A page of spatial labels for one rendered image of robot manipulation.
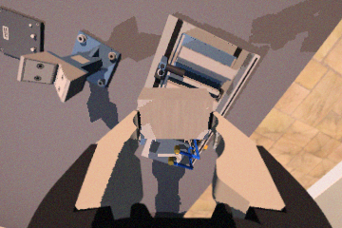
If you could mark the tan rectangular block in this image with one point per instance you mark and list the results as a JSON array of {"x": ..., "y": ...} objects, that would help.
[{"x": 175, "y": 113}]

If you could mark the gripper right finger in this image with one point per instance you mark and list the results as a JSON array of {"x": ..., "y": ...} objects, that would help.
[{"x": 256, "y": 186}]

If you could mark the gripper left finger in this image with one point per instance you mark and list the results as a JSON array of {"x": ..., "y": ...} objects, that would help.
[{"x": 100, "y": 186}]

